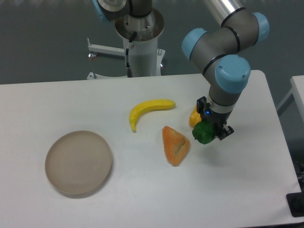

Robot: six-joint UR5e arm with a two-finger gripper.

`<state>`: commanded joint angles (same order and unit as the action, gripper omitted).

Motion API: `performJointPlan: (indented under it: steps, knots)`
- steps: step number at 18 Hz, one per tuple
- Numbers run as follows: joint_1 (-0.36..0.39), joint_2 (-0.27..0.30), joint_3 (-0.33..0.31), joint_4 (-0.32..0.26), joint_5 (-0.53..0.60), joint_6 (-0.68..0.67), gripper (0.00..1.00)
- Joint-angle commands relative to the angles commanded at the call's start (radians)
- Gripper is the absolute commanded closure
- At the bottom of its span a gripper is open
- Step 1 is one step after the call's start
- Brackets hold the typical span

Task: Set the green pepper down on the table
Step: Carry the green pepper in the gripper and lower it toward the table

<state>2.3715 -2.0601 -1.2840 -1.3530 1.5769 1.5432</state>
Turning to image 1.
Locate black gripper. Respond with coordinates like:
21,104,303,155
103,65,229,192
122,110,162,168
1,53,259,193
196,96,234,140

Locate green toy pepper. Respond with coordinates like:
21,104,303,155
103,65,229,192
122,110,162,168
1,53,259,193
192,119,216,144

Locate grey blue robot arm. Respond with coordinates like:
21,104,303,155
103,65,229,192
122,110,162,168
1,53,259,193
93,0,269,144

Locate yellow toy pepper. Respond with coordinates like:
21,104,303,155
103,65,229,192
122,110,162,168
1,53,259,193
189,106,201,128

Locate yellow toy banana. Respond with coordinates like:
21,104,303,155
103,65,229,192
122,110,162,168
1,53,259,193
129,99,176,133

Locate white side table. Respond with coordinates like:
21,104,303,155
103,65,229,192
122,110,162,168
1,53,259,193
276,75,304,119

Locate black clamp at table edge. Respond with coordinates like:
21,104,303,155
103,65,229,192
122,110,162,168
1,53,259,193
286,192,304,218

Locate beige round plate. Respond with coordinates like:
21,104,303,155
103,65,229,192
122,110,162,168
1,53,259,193
45,130,113,199

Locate black cable on pedestal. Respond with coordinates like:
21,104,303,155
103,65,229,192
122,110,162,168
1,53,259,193
125,31,137,78

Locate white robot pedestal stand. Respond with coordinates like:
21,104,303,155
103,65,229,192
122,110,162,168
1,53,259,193
88,8,165,77

